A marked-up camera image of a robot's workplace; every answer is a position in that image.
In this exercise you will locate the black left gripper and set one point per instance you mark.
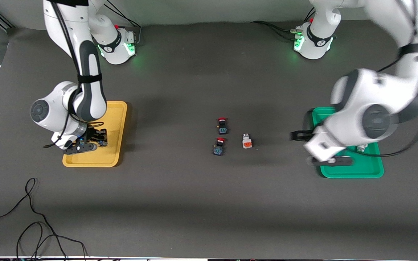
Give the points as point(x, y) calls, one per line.
point(298, 135)

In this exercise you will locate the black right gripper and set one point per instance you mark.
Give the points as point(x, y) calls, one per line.
point(93, 134)

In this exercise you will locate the green button orange contact block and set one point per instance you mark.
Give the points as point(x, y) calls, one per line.
point(246, 142)

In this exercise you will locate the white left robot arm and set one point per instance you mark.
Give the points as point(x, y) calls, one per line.
point(361, 105)

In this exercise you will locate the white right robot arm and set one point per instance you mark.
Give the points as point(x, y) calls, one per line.
point(91, 90)

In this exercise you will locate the yellow plastic tray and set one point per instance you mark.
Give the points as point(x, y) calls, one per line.
point(116, 112)

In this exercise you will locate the red push button black block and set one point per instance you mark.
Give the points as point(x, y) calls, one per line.
point(218, 148)
point(222, 127)

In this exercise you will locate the green plastic tray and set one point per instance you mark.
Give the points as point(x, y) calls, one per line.
point(368, 166)

